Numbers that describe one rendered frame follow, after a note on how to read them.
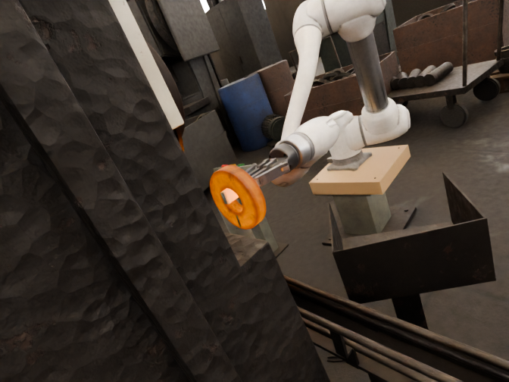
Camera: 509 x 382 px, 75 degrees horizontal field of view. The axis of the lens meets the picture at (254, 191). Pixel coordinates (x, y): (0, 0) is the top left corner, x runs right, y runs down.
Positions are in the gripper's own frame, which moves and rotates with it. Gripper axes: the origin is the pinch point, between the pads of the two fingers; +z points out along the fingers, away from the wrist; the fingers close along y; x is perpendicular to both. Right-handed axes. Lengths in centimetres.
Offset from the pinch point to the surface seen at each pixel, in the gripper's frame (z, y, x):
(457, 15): -384, 60, 2
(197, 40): -237, 300, 78
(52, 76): 33, -31, 28
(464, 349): 7, -47, -19
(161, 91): 22.3, -26.7, 24.8
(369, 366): 12.3, -34.4, -23.3
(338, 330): 15.5, -33.7, -13.0
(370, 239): -19.2, -18.9, -22.9
